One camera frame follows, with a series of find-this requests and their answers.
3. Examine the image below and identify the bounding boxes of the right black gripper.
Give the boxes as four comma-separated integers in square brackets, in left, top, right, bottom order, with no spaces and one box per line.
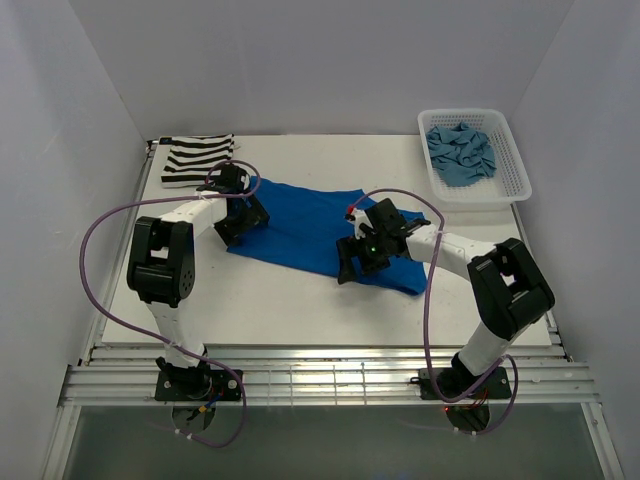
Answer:
[336,231,391,285]

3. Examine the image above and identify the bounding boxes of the blue tank top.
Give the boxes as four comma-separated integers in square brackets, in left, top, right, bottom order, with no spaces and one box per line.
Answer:
[227,178,428,296]

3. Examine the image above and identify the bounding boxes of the black white striped tank top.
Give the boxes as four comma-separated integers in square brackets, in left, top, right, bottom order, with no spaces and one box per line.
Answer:
[160,134,235,189]

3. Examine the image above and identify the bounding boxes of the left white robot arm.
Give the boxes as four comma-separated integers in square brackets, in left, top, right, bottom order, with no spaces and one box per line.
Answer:
[127,163,270,400]

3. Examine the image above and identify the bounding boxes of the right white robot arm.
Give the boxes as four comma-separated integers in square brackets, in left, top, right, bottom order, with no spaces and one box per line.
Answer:
[336,199,555,403]

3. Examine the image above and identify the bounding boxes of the light teal tank top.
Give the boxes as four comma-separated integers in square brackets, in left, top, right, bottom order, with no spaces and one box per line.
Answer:
[425,122,497,188]

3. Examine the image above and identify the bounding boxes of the white plastic basket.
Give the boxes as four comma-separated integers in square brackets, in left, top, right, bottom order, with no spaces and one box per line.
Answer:
[417,108,532,211]

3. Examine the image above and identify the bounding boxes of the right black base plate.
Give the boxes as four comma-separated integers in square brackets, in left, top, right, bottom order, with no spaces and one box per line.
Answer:
[409,367,512,400]

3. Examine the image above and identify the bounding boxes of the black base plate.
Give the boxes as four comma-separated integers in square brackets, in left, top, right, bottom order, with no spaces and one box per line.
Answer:
[409,367,512,400]
[153,368,243,403]

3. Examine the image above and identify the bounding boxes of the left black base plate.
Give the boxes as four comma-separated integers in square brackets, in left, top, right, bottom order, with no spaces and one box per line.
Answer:
[153,368,243,403]

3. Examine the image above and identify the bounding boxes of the aluminium frame rails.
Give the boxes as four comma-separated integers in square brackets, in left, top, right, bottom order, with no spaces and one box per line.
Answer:
[42,137,626,480]

